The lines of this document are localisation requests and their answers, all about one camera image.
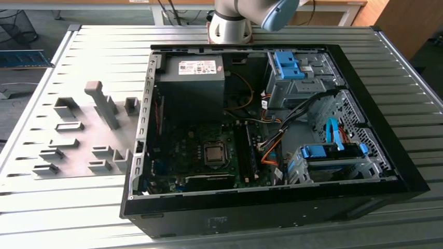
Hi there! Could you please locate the blue RAM stick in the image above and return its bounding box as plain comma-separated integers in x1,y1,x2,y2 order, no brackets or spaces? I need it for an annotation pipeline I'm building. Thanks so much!
0,50,56,69

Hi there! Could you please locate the metal socket cover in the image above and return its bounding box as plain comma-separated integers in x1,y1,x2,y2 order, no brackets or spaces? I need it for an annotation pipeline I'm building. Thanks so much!
202,141,228,167

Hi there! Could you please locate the silver CPU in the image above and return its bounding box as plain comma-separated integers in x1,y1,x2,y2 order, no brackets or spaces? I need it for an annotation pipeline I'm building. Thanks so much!
206,147,225,163

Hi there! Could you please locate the green motherboard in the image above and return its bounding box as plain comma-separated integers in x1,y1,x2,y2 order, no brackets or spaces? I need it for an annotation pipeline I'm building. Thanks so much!
146,121,277,194

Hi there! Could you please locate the grey power supply unit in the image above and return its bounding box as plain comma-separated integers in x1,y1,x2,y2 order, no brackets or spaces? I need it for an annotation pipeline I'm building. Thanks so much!
153,54,228,124

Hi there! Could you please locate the black graphics card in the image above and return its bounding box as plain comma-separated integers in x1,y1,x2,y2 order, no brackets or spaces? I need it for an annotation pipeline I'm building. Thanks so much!
184,174,236,192

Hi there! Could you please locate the metal drive cage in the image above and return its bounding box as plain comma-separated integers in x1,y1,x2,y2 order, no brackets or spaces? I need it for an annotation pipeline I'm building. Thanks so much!
265,50,347,109

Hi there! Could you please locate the hard disk in blue carrier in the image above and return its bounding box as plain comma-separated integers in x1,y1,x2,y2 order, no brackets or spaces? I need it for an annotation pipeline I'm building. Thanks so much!
300,143,368,159

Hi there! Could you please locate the black PC case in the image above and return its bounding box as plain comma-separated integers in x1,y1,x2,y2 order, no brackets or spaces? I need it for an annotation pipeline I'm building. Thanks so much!
118,43,431,239

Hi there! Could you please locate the grey parts rack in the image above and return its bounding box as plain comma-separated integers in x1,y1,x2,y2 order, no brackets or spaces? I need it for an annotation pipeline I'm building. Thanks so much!
29,80,142,180

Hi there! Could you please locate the white framed wooden desk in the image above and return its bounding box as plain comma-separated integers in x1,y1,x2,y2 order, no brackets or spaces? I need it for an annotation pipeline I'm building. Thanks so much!
148,0,368,26

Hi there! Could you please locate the wooden cabinet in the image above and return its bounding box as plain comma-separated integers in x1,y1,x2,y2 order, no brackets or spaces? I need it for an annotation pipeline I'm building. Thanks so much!
352,0,443,60

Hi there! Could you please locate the black mesh waste basket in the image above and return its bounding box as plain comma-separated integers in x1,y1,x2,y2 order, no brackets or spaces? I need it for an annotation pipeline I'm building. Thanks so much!
0,9,38,51

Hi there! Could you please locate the red power wire bundle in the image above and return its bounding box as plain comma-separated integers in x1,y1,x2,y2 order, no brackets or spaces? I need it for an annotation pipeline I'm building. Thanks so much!
260,90,274,123

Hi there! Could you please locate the yellow wire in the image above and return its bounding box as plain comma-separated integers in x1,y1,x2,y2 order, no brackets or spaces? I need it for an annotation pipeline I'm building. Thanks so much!
222,72,254,111

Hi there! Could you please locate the red and black twisted wire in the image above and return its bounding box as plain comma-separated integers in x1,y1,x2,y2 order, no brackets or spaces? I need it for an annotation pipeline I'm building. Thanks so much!
154,100,164,136

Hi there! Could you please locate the orange wire bundle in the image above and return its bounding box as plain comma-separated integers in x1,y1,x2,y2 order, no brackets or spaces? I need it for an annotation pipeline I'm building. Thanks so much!
261,145,282,166

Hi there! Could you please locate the black cable bundle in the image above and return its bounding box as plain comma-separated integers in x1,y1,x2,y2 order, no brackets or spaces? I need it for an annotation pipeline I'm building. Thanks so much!
276,89,339,135

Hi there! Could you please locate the blue drive bay bracket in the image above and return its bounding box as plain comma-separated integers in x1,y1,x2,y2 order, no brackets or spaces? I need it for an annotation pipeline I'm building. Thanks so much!
272,51,307,80

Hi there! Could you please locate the blue SATA cable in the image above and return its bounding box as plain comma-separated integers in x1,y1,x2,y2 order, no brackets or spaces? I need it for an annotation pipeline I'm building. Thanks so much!
325,118,345,151

